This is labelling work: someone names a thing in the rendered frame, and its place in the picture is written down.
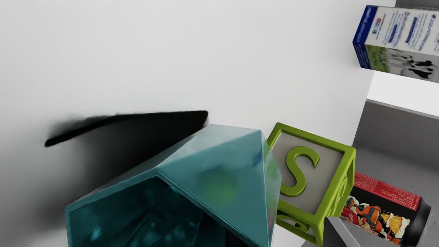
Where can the black and red printed box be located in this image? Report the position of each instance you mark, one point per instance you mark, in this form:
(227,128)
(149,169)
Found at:
(380,209)

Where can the teal faceted mug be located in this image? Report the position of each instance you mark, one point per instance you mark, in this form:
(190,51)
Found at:
(212,171)

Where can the green letter block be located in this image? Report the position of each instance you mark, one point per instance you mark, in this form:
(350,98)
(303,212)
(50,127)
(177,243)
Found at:
(308,178)

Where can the blue and white carton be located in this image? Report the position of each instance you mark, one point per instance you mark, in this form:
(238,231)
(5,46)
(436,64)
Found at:
(398,41)

